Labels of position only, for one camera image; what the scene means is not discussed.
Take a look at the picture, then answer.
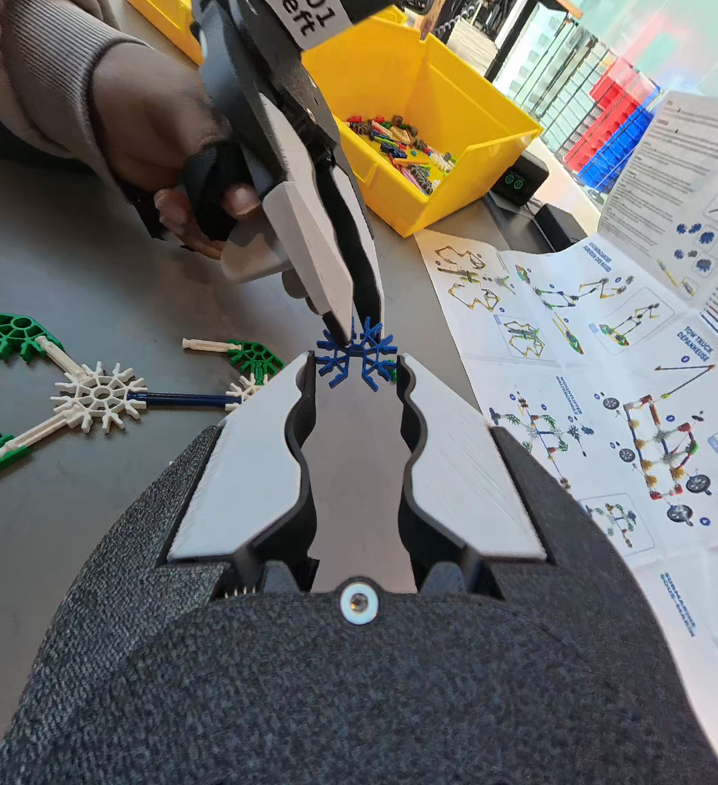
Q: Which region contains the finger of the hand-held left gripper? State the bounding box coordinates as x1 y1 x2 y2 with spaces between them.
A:
320 162 386 337
258 95 356 341

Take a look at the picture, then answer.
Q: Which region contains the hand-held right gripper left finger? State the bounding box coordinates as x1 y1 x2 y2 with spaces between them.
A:
166 351 318 592

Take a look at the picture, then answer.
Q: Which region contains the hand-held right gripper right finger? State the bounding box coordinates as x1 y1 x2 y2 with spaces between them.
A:
396 354 548 593

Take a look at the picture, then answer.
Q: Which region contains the pile of colourful toy pieces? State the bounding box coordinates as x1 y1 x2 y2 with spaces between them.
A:
346 112 458 196

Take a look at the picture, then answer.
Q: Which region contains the blue toy connector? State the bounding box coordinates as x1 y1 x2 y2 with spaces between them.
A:
315 316 398 390

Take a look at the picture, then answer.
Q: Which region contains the yellow plastic bin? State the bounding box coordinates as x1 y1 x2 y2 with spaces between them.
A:
127 0 544 239

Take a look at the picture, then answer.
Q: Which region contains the white green blue toy assembly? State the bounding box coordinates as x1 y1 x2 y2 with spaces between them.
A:
0 310 286 488

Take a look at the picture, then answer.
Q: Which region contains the person's left forearm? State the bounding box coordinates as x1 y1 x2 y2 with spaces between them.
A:
0 0 151 179

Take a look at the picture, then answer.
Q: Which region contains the person's left hand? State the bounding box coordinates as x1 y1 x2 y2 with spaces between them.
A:
89 43 262 258

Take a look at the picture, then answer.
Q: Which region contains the black cube device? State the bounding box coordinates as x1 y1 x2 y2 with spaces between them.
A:
495 149 550 207

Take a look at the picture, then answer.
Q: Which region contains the black power adapter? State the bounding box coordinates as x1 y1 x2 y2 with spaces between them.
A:
534 202 590 252

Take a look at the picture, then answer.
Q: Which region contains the folded paper instruction sheet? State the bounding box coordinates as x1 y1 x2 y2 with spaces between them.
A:
414 91 718 776

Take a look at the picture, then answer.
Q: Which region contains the stack of blue storage bins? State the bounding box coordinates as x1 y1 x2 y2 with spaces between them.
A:
577 98 663 194

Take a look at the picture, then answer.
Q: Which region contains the stack of red storage bins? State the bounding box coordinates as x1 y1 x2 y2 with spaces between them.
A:
561 56 653 173

